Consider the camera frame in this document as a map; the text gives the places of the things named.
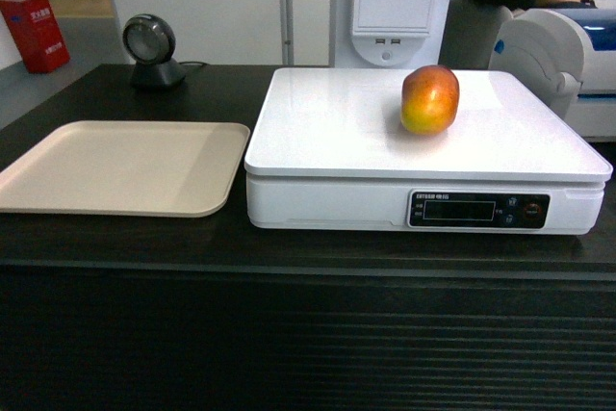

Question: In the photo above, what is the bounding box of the dark red mango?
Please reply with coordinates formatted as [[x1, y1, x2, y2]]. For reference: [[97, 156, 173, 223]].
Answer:
[[400, 64, 460, 136]]

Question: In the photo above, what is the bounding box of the white checkout scale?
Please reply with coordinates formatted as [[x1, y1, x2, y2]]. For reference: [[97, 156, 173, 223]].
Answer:
[[244, 68, 612, 235]]

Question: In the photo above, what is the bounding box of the black checkout counter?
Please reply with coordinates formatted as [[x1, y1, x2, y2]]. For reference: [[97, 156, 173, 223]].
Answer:
[[0, 63, 616, 411]]

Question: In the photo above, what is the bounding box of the beige plastic tray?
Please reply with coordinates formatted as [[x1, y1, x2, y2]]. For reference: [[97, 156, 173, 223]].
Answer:
[[1, 121, 250, 218]]

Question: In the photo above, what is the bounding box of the white POS terminal stand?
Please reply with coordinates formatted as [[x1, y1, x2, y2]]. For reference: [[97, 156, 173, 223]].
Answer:
[[329, 0, 449, 69]]

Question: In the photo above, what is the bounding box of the black barcode scanner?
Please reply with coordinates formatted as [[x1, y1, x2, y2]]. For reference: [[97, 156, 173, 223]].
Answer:
[[122, 13, 187, 90]]

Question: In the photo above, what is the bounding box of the grey office chair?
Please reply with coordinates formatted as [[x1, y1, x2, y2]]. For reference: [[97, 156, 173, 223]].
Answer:
[[438, 0, 514, 70]]

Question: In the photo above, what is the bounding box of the white blue label printer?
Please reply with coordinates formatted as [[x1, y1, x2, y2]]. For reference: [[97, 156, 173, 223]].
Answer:
[[489, 9, 615, 142]]

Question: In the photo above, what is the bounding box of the red fire extinguisher box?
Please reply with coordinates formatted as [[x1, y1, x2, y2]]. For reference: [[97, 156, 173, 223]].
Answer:
[[1, 0, 70, 74]]

